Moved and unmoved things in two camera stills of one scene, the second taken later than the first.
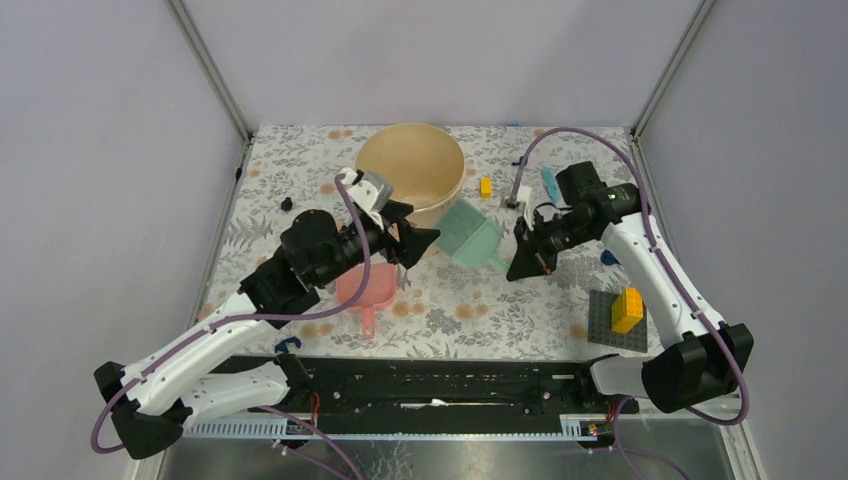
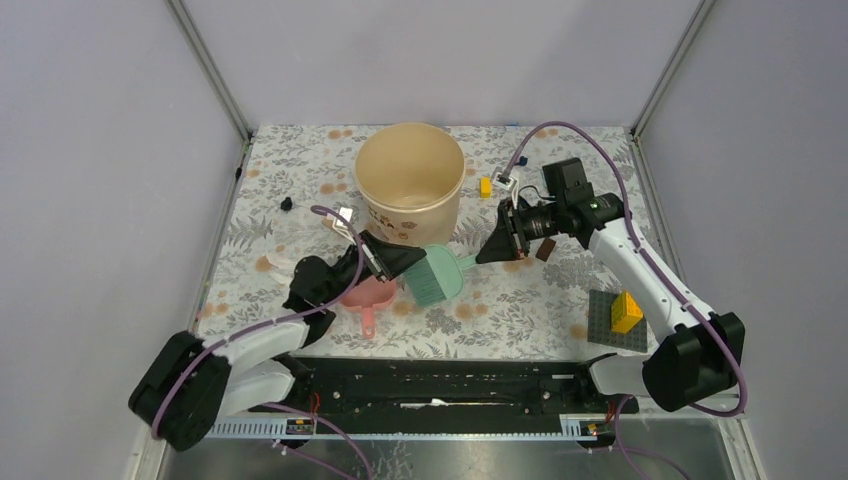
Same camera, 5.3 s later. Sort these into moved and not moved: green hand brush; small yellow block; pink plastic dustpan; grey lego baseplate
Moved: green hand brush
Not moved: pink plastic dustpan; grey lego baseplate; small yellow block
